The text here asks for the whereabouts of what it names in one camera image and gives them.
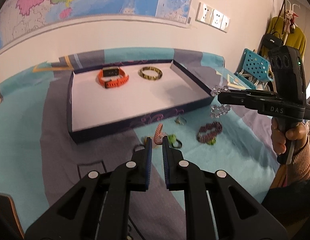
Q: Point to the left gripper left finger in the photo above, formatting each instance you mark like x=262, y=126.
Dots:
x=142, y=156

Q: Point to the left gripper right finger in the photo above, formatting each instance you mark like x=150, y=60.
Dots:
x=171, y=159

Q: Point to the tortoiseshell bangle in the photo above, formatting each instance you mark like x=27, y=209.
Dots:
x=150, y=73

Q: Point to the orange smart watch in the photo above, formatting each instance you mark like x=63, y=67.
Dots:
x=112, y=77

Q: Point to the pink knit sleeve forearm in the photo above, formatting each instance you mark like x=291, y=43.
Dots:
x=298, y=170

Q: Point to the right hand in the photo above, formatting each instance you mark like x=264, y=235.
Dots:
x=297, y=134

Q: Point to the blue perforated chair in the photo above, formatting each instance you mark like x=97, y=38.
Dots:
x=254, y=71

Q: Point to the black handbag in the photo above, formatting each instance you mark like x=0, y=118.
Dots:
x=270, y=41

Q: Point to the yellow coat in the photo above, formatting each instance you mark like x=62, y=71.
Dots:
x=297, y=39

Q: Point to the dark blue shallow box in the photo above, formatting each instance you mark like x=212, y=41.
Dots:
x=94, y=112

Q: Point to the teal grey patterned cloth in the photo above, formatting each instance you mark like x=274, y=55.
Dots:
x=39, y=162

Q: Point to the wooden chair edge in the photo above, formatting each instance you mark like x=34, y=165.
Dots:
x=9, y=216

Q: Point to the world map poster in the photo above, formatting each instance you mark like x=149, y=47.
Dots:
x=19, y=17

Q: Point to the white wall sockets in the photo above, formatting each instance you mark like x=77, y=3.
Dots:
x=212, y=17

